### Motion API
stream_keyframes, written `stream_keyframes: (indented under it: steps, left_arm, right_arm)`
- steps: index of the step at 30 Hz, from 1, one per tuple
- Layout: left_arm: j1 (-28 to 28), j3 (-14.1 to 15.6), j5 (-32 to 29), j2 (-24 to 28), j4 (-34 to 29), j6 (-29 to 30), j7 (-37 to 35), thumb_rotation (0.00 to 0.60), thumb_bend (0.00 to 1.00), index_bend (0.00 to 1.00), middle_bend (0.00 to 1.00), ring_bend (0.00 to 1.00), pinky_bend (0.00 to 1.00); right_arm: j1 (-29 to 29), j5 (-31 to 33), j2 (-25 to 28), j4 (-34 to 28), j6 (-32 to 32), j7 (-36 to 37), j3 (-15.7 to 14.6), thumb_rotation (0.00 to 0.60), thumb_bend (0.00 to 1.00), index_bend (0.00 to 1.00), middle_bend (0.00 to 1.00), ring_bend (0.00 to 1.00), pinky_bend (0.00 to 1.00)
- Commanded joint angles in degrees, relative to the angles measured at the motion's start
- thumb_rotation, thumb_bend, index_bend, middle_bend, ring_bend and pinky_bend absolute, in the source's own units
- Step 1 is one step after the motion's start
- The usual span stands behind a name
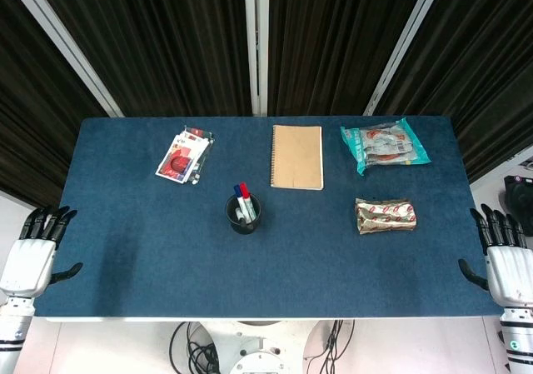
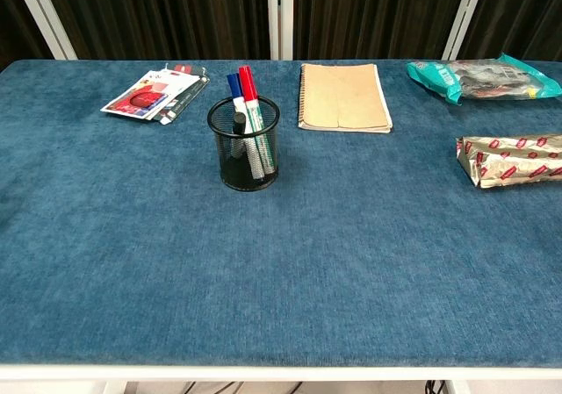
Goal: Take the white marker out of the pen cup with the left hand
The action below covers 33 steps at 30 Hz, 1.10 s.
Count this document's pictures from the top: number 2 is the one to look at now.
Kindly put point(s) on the teal clear plastic snack bag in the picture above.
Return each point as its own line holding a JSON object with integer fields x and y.
{"x": 483, "y": 78}

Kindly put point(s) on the flattened red white cardboard packaging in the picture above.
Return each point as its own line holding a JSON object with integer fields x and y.
{"x": 151, "y": 95}

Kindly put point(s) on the black mesh pen holder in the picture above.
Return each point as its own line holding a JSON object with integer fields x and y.
{"x": 246, "y": 166}

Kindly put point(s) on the blue capped marker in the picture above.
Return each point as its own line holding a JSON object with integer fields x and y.
{"x": 235, "y": 91}

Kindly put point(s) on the white frame post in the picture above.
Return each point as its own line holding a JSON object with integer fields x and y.
{"x": 280, "y": 14}
{"x": 44, "y": 14}
{"x": 464, "y": 14}

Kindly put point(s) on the black capped white marker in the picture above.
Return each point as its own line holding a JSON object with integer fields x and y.
{"x": 238, "y": 126}

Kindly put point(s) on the dark brown curtain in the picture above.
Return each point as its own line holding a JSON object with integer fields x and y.
{"x": 167, "y": 12}

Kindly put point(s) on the blue fabric table cloth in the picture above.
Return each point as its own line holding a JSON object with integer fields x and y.
{"x": 281, "y": 258}

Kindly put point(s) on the red capped marker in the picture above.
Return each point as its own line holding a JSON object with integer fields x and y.
{"x": 251, "y": 104}

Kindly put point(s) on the gold red foil package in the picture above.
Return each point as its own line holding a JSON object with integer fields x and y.
{"x": 513, "y": 159}

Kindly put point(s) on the tan spiral notebook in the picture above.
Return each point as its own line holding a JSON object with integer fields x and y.
{"x": 343, "y": 97}

